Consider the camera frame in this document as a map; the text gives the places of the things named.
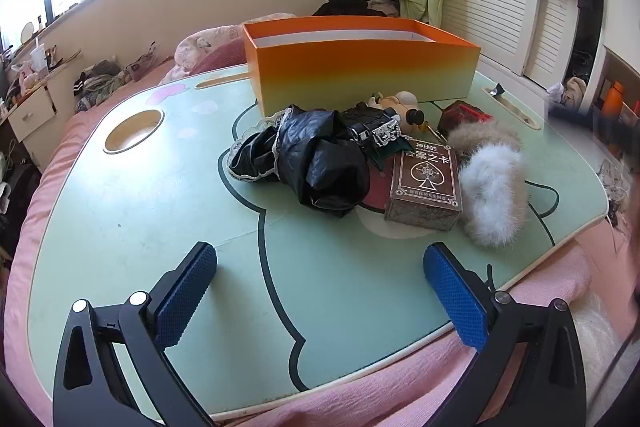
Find black clothes pile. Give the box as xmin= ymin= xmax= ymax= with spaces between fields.
xmin=312 ymin=0 xmax=401 ymax=18

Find green cartoon desktop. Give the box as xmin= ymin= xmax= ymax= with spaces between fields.
xmin=25 ymin=67 xmax=611 ymax=418

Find brown card box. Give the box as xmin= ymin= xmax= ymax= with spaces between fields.
xmin=384 ymin=138 xmax=463 ymax=233

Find white fur pompom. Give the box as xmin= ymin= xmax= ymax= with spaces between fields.
xmin=459 ymin=144 xmax=530 ymax=249

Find grey-brown fur pompom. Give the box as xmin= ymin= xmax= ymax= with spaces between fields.
xmin=446 ymin=119 xmax=523 ymax=158

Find orange bottle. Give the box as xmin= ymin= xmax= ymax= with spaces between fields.
xmin=602 ymin=82 xmax=626 ymax=124

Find striped dark cloth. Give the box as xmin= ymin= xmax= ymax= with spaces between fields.
xmin=75 ymin=59 xmax=126 ymax=112

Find white drawer cabinet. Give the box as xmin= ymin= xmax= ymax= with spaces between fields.
xmin=7 ymin=84 xmax=56 ymax=142

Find black leather lace-trimmed cloth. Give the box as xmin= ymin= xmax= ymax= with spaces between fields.
xmin=226 ymin=104 xmax=372 ymax=219

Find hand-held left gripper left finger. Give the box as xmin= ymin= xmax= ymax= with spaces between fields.
xmin=52 ymin=242 xmax=218 ymax=427

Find white louvered closet doors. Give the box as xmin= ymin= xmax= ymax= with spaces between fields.
xmin=442 ymin=0 xmax=556 ymax=90

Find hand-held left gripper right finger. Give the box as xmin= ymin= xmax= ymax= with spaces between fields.
xmin=423 ymin=242 xmax=587 ymax=427

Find orange cardboard box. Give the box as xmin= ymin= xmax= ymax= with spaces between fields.
xmin=242 ymin=17 xmax=482 ymax=118

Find dark green toy car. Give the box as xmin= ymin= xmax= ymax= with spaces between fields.
xmin=342 ymin=103 xmax=403 ymax=168

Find red pouch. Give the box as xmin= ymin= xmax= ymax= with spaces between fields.
xmin=438 ymin=101 xmax=491 ymax=132

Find floral pink quilt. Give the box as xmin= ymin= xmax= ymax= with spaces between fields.
xmin=160 ymin=12 xmax=298 ymax=82

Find beige doll figure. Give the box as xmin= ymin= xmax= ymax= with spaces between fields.
xmin=368 ymin=91 xmax=426 ymax=130

